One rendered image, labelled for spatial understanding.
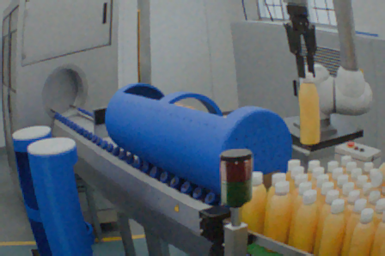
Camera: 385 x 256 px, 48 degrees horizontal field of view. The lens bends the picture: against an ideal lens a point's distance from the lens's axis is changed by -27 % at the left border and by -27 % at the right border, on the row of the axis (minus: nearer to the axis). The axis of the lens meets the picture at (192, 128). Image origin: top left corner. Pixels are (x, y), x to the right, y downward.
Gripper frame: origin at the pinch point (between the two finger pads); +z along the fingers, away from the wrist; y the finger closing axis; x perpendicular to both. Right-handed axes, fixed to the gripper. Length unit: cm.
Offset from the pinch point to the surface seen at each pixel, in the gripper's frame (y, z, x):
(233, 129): 18.2, 18.1, -15.4
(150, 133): 23, 25, -57
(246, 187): 45, 18, 30
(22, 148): 67, 39, -134
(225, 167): 48, 14, 27
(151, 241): 4, 95, -115
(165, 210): 23, 52, -53
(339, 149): -15.0, 28.0, 1.4
